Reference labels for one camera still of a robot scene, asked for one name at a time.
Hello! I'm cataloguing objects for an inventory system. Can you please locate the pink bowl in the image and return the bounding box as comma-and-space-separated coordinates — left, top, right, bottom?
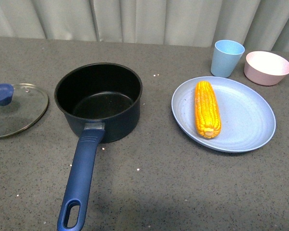
244, 51, 289, 86

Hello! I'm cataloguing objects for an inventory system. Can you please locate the light blue plate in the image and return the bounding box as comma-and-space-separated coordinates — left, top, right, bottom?
171, 77, 276, 153

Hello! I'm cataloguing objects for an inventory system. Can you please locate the white curtain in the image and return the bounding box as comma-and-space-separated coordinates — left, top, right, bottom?
0, 0, 289, 52

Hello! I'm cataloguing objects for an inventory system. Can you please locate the dark blue saucepan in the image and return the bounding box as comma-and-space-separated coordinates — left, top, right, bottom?
54, 63, 143, 231

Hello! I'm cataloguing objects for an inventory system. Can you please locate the glass pot lid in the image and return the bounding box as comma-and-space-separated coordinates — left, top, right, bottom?
0, 83, 49, 138

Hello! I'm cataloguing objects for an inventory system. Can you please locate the light blue cup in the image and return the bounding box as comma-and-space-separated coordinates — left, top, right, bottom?
210, 40, 245, 78

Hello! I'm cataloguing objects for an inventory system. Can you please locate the yellow corn cob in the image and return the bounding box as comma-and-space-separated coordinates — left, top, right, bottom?
194, 81, 222, 139

